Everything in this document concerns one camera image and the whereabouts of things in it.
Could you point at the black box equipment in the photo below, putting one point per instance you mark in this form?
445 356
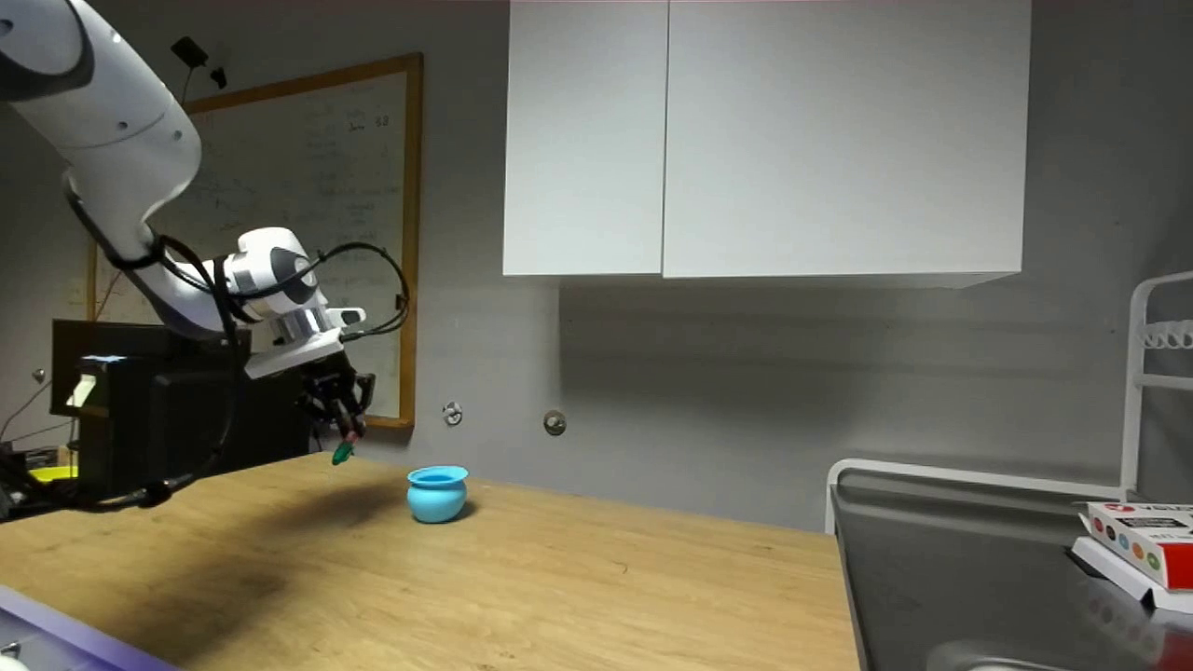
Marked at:
160 412

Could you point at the red and white box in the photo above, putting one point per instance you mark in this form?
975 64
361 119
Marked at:
1142 545

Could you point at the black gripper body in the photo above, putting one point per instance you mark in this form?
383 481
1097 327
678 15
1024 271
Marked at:
329 376

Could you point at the small blue bowl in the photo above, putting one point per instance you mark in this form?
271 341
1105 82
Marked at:
436 493

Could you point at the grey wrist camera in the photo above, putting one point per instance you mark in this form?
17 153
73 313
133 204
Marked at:
343 317

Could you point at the whiteboard with wooden frame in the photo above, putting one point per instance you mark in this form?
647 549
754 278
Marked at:
320 174

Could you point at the white wall cabinet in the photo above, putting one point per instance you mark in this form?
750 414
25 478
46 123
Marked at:
770 134

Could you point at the white tube rail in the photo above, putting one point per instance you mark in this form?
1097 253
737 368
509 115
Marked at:
970 469

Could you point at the black wall clip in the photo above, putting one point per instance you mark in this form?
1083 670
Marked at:
187 53
216 76

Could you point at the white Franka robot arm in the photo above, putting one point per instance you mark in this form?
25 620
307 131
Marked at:
113 123

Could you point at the orange pen with green cap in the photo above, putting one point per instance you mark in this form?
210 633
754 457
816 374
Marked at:
342 457

